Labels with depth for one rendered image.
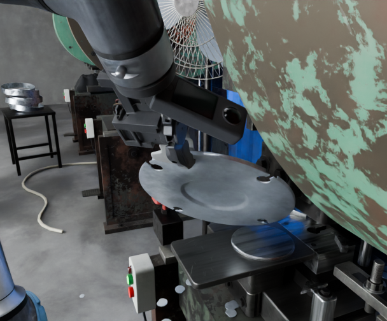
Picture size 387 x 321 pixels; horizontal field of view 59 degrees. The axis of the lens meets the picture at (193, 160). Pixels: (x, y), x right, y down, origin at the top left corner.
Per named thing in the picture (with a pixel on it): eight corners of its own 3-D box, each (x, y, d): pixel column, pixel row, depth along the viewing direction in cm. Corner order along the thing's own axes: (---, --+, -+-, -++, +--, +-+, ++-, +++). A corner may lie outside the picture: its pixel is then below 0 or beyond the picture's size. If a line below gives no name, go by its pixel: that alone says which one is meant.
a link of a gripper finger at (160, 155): (163, 162, 56) (146, 128, 49) (197, 165, 55) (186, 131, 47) (157, 178, 55) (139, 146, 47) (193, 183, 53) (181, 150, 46)
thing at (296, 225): (316, 274, 66) (319, 254, 65) (272, 235, 79) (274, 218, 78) (352, 263, 69) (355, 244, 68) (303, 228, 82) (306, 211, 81)
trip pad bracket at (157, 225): (163, 283, 96) (161, 221, 89) (154, 263, 104) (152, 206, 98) (184, 278, 98) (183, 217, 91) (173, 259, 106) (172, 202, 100)
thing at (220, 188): (330, 211, 59) (330, 207, 59) (197, 132, 47) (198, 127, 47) (223, 233, 81) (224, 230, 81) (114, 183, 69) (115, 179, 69)
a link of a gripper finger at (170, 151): (181, 147, 51) (167, 109, 44) (192, 148, 51) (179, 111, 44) (173, 174, 49) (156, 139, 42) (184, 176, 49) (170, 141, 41)
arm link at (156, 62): (173, 8, 35) (151, 67, 31) (182, 44, 39) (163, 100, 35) (107, 9, 37) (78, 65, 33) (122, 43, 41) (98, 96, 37)
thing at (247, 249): (194, 346, 61) (195, 283, 56) (170, 294, 73) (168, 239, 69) (309, 307, 69) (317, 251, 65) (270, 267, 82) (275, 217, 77)
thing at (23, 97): (17, 176, 310) (0, 87, 284) (11, 162, 346) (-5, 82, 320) (63, 167, 331) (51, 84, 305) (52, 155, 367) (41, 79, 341)
